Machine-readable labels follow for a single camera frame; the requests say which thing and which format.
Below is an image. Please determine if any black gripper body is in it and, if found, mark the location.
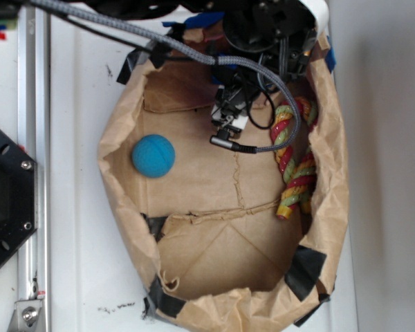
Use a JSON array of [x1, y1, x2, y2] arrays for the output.
[[207, 0, 319, 94]]

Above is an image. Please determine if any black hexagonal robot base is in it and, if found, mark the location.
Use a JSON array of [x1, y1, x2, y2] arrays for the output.
[[0, 130, 37, 269]]

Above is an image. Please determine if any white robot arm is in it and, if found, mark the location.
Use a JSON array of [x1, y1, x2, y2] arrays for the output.
[[214, 1, 329, 83]]

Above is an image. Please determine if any blue rubber ball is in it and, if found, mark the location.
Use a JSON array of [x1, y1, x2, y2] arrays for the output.
[[131, 134, 176, 178]]

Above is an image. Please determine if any brown paper bag tray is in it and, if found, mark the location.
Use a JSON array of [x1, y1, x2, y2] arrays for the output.
[[98, 35, 349, 331]]

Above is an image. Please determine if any white plastic board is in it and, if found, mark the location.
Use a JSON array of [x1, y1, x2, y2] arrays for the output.
[[48, 13, 360, 332]]

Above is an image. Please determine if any grey braided cable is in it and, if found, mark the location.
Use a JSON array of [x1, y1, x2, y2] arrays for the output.
[[29, 0, 301, 155]]

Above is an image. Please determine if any multicolour twisted rope toy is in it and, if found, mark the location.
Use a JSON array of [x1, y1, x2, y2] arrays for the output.
[[270, 101, 317, 220]]

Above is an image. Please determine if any aluminium extrusion rail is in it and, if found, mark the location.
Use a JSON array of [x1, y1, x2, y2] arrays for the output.
[[17, 7, 51, 331]]

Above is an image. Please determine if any metal corner bracket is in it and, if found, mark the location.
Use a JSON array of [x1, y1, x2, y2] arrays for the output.
[[7, 299, 46, 332]]

